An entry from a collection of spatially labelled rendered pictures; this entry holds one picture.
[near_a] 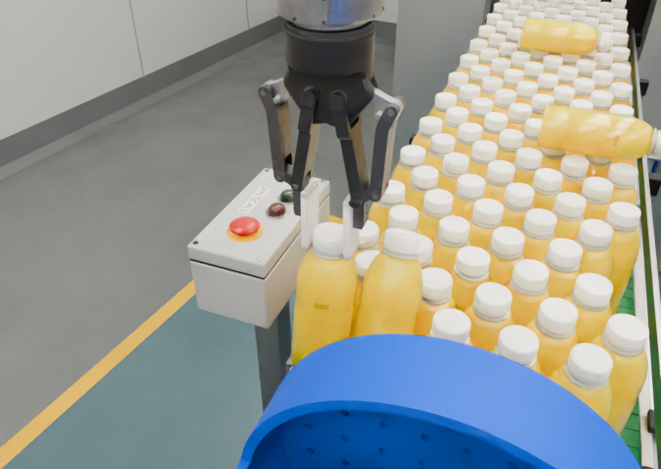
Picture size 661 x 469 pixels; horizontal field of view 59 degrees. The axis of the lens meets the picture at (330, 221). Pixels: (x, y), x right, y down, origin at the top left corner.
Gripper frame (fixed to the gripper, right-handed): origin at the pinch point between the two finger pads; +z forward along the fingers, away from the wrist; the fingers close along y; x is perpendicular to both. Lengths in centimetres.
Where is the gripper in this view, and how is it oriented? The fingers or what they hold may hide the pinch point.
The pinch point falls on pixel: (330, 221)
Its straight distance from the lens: 60.0
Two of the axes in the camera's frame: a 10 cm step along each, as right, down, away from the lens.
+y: 9.3, 2.1, -3.1
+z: 0.0, 8.3, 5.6
